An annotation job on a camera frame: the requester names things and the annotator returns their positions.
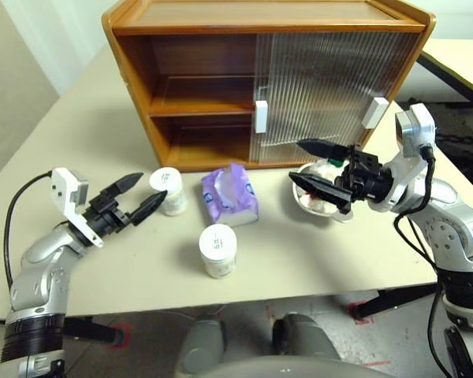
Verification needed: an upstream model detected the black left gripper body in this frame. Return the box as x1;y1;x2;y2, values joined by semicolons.
81;187;137;237

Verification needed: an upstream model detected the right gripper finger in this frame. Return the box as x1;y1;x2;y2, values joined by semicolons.
288;171;354;216
295;138;351;161

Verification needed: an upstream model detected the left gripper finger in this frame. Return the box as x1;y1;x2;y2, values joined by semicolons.
109;172;144;198
130;190;169;228

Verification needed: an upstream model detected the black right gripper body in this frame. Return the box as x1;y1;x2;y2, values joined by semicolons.
333;145;383;203

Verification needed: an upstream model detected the white bowl with food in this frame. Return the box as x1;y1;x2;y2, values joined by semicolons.
291;157;354;224

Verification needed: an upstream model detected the white plastic bottle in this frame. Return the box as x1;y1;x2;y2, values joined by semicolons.
198;223;238;280
148;167;189;217

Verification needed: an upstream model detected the white door handle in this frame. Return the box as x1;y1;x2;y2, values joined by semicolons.
254;100;270;134
361;97;389;129

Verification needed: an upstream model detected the purple tissue pack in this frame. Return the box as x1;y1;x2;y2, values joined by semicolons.
200;161;261;228

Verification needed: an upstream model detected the ribbed glass sliding door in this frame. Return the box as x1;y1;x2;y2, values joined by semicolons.
266;31;422;162
248;33;409;163

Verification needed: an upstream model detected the wooden cabinet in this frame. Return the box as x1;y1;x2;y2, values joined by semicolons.
101;0;438;173

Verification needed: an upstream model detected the black table leg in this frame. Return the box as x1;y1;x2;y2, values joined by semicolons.
354;282;438;320
64;316;125;350

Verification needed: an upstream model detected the grey rounded robot leg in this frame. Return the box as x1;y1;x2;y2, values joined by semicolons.
173;318;226;378
271;313;342;361

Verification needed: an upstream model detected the grey robot torso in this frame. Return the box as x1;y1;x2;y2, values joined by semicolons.
212;354;395;378

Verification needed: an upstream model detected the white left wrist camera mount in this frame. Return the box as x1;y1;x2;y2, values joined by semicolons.
50;167;105;249

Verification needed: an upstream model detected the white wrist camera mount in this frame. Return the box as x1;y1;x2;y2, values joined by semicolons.
50;167;105;249
376;102;437;214

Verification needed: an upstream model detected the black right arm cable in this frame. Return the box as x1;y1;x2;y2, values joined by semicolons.
393;146;454;378

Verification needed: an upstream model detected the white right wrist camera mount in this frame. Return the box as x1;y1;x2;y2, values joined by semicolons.
376;102;437;214

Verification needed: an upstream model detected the cream table with black frame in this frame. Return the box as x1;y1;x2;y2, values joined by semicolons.
416;38;473;115

